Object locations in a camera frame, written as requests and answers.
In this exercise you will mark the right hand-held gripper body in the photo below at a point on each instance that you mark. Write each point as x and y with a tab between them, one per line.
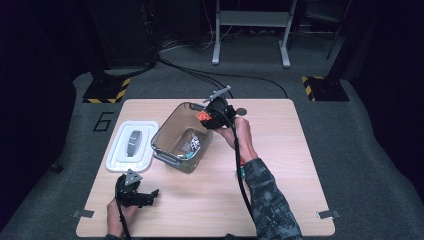
221	115

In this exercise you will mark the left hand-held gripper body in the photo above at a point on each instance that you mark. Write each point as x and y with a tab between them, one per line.
128	196

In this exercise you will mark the square salmon building block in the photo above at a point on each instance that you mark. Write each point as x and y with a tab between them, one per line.
203	116

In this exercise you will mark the white toy car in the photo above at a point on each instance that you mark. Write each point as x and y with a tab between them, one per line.
195	144

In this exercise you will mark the light teal building block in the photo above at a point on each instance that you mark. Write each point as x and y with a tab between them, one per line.
190	154

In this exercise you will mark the transparent grey storage bin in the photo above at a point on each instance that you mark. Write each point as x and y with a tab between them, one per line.
173	133

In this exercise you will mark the person's left hand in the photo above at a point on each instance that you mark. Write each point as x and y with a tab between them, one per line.
116	216

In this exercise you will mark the person's right hand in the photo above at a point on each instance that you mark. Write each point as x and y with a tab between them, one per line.
243	140

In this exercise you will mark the grey tape strip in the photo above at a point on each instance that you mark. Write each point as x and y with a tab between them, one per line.
328	214
83	213

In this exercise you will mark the teal-green building block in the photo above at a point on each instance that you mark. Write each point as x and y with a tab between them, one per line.
242	172

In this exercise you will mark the small black floor object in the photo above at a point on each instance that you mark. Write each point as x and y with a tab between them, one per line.
56	167

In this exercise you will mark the black equipment rack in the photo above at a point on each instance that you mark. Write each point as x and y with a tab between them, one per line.
126	33

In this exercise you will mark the white metal stand frame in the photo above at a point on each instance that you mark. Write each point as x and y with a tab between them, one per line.
253	18

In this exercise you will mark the black base plate striped edge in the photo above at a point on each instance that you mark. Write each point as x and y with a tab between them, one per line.
105	90
328	89

